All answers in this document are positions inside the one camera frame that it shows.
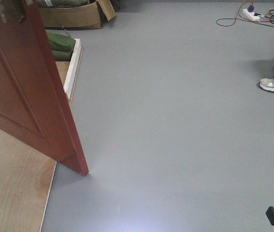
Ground plywood base platform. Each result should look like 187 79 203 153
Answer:
0 45 85 232

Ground open cardboard box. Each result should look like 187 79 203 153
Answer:
37 0 116 29

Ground green sandbag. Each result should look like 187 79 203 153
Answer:
52 50 73 61
46 32 76 51

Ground lower green sandbag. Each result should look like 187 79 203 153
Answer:
52 50 73 61

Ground orange cable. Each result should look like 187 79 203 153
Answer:
238 2 274 25

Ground upper green sandbag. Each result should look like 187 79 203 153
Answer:
46 32 76 51

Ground dark looped cable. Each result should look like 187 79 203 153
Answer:
215 2 274 31

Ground brown wooden door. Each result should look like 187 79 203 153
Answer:
0 0 89 176

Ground white edge rail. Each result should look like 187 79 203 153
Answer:
63 39 83 99

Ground white power strip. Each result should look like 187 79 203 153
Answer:
242 8 260 22

